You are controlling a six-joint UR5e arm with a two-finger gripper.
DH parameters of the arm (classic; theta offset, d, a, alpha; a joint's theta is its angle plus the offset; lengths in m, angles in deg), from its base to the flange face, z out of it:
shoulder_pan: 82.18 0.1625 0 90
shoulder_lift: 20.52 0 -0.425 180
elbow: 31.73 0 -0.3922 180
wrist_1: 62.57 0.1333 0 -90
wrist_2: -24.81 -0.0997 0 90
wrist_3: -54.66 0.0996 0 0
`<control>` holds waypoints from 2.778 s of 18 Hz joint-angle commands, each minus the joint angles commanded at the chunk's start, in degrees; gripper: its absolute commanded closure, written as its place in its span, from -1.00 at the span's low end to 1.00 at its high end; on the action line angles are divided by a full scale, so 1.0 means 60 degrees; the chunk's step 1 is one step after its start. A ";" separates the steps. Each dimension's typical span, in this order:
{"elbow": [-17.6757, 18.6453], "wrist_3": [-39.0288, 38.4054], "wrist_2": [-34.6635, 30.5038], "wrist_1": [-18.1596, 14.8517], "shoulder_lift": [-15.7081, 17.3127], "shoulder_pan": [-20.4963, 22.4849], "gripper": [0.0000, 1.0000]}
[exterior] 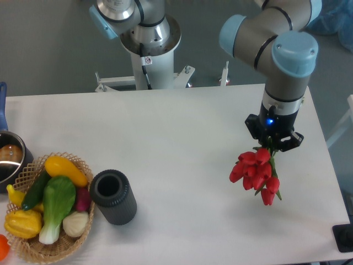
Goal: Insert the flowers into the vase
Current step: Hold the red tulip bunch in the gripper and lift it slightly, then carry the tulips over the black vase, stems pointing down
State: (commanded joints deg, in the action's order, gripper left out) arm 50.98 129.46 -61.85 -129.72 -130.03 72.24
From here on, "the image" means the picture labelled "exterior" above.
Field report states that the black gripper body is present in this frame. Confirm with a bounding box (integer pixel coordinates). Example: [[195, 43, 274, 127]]
[[245, 104, 298, 140]]

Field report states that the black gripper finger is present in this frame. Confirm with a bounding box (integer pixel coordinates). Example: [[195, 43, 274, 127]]
[[276, 131, 304, 152], [258, 135, 269, 146]]

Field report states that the red tulip bouquet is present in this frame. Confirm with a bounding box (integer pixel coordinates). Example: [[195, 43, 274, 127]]
[[229, 137, 282, 206]]

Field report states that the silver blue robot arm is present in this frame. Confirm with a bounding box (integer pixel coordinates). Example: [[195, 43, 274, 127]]
[[89, 1, 322, 152]]

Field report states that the dark grey ribbed vase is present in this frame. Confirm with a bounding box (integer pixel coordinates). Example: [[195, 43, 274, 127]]
[[89, 169, 137, 225]]

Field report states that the black device at edge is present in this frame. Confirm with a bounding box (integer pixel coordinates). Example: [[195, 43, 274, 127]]
[[332, 224, 352, 253]]

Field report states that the blue plastic cover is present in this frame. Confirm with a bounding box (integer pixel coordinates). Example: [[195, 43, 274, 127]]
[[306, 1, 352, 52]]

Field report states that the red radish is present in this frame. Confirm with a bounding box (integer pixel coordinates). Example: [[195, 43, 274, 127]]
[[74, 188, 91, 211]]

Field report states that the white garlic bulb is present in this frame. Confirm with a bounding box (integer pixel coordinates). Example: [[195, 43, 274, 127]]
[[63, 211, 89, 237]]

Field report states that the yellow squash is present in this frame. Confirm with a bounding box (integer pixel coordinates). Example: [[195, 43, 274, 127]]
[[44, 156, 88, 188]]

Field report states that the green bok choy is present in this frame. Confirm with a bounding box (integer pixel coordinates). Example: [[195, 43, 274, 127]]
[[39, 176, 76, 245]]

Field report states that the green cucumber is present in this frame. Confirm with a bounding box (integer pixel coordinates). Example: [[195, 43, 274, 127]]
[[21, 170, 51, 211]]

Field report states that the dark metal pot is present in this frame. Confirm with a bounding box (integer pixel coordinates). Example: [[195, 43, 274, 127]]
[[1, 130, 33, 194]]

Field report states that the yellow ridged pumpkin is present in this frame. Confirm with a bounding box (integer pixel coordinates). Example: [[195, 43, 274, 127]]
[[4, 210, 42, 239]]

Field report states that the woven wicker basket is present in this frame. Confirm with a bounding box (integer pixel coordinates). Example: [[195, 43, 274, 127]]
[[7, 152, 95, 264]]

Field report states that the yellow banana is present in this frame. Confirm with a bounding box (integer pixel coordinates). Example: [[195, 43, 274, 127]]
[[6, 184, 44, 213]]

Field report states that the orange fruit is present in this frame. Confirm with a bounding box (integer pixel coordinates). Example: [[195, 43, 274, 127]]
[[0, 234, 10, 261]]

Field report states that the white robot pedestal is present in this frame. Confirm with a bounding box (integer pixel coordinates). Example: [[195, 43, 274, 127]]
[[95, 15, 195, 92]]

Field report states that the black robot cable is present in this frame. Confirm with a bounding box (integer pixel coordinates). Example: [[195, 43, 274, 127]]
[[139, 43, 153, 91]]

